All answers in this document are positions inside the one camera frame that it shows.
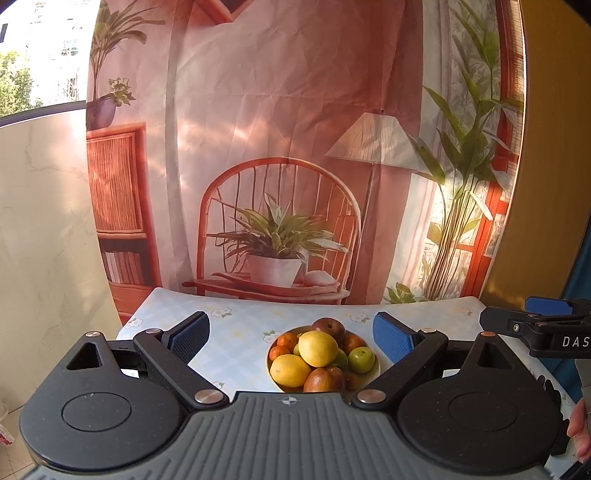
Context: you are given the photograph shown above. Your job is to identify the yellow lemon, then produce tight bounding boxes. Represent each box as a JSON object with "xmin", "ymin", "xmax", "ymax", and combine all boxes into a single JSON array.
[
  {"xmin": 270, "ymin": 354, "xmax": 312, "ymax": 387},
  {"xmin": 298, "ymin": 330, "xmax": 339, "ymax": 368}
]

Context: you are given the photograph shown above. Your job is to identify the red apple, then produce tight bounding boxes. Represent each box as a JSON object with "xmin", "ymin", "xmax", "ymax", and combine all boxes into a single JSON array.
[
  {"xmin": 303, "ymin": 366, "xmax": 346, "ymax": 393},
  {"xmin": 311, "ymin": 318, "xmax": 346, "ymax": 344}
]

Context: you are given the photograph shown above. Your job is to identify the person's right hand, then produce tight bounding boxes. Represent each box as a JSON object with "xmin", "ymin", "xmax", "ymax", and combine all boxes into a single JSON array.
[{"xmin": 567, "ymin": 399, "xmax": 591, "ymax": 462}]

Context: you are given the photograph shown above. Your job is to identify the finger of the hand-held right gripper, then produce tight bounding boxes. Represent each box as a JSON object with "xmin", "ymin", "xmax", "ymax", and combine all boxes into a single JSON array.
[
  {"xmin": 479, "ymin": 306, "xmax": 573, "ymax": 346},
  {"xmin": 525, "ymin": 296, "xmax": 591, "ymax": 319}
]

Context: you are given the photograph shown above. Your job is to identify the printed backdrop cloth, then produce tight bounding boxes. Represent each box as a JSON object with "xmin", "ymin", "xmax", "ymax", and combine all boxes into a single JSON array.
[{"xmin": 85, "ymin": 0, "xmax": 527, "ymax": 326}]

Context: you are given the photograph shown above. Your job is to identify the yellow wooden panel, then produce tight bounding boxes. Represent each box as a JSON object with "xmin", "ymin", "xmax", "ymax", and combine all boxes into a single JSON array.
[{"xmin": 480, "ymin": 0, "xmax": 591, "ymax": 305}]

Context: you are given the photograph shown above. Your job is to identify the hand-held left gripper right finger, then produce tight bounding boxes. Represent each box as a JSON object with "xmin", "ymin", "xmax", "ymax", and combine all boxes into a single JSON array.
[{"xmin": 351, "ymin": 311, "xmax": 520, "ymax": 411}]

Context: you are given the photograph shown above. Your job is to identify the blue cloth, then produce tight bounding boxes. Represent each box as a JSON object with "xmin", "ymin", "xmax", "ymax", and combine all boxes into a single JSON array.
[{"xmin": 551, "ymin": 249, "xmax": 591, "ymax": 402}]

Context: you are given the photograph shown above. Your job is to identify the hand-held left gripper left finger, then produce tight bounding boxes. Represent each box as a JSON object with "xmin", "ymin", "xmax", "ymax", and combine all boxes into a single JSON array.
[{"xmin": 66, "ymin": 311, "xmax": 230, "ymax": 411}]

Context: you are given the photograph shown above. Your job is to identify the glass window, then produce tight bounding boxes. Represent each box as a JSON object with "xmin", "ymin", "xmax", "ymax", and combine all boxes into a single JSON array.
[{"xmin": 0, "ymin": 0, "xmax": 105, "ymax": 127}]

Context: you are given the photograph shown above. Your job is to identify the beige plate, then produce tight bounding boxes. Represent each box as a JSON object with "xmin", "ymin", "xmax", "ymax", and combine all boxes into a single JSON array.
[{"xmin": 266, "ymin": 325, "xmax": 380, "ymax": 394}]

